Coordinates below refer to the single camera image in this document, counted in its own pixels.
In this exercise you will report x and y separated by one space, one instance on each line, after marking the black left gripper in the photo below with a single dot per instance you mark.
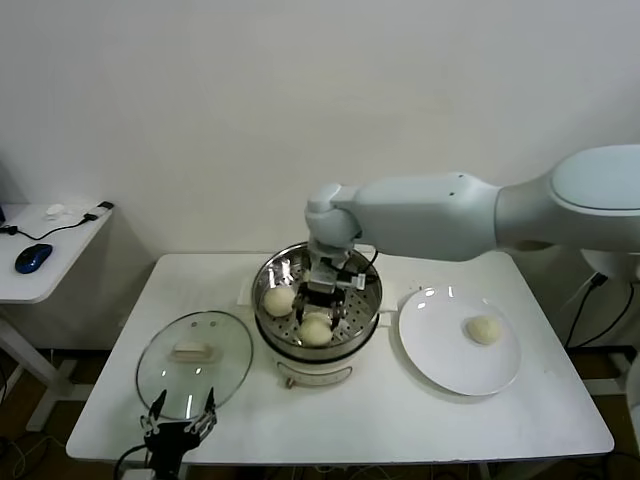
171 442

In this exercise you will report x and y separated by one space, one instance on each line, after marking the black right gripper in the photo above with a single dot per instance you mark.
320 300

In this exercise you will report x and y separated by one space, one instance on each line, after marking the white steamed baozi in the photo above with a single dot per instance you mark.
278 301
315 331
484 330

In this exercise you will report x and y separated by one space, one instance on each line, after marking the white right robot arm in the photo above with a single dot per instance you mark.
425 215

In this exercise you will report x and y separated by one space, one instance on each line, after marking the steel perforated steamer basket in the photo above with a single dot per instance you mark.
360 315

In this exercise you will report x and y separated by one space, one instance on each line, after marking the white electric cooker base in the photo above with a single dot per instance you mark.
312 370

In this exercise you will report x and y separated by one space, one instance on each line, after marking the white round plate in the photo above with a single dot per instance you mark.
435 340

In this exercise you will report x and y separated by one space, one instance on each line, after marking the white side desk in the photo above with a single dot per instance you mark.
45 285

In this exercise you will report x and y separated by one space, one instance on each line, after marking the blue computer mouse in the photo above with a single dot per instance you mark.
33 258

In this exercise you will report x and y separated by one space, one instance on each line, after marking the small white crumpled object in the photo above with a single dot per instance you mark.
55 212

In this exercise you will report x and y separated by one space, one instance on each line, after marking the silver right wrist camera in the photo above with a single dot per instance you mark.
325 281

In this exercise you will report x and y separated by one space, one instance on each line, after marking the black desk base frame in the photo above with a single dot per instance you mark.
600 370

